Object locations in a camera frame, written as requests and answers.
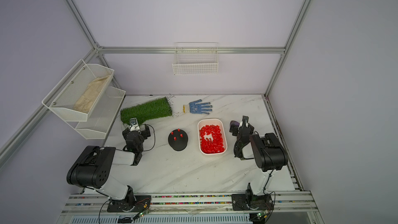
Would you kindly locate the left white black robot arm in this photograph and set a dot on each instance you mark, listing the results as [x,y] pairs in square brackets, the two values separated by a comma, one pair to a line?
[92,169]

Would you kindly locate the white wire wall basket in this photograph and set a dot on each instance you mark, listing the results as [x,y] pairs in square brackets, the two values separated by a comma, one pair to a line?
[195,58]

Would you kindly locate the upper white mesh shelf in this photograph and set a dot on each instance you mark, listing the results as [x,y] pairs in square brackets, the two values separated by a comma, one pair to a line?
[63,97]

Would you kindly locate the black round screw base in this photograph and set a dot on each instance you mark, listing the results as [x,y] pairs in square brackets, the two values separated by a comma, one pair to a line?
[181,143]

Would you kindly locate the blue dotted work glove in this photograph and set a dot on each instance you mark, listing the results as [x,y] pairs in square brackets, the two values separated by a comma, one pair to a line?
[198,107]

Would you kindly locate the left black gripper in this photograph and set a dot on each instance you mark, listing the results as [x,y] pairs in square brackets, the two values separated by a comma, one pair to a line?
[146,132]

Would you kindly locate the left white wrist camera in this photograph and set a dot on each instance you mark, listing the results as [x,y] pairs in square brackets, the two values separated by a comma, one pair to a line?
[134,124]

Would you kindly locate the green artificial grass mat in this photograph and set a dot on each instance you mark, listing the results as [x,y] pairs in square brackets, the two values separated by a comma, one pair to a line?
[153,109]

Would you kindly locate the purple pink brush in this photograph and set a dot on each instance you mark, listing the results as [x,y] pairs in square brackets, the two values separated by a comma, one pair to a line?
[234,125]

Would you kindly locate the white tray of sleeves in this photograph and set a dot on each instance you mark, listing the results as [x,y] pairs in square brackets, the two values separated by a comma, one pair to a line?
[212,137]

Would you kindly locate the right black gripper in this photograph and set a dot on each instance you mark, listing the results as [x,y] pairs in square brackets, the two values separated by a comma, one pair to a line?
[252,129]

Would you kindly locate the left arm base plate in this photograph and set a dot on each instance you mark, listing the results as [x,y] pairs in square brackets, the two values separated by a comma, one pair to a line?
[135,205]

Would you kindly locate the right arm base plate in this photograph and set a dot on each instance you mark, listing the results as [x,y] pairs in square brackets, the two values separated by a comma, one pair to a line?
[242,202]

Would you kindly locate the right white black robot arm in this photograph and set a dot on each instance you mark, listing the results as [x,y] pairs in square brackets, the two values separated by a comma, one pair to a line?
[270,157]

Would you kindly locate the beige cloth in shelf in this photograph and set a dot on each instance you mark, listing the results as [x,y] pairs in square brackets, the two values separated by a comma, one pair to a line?
[87,100]

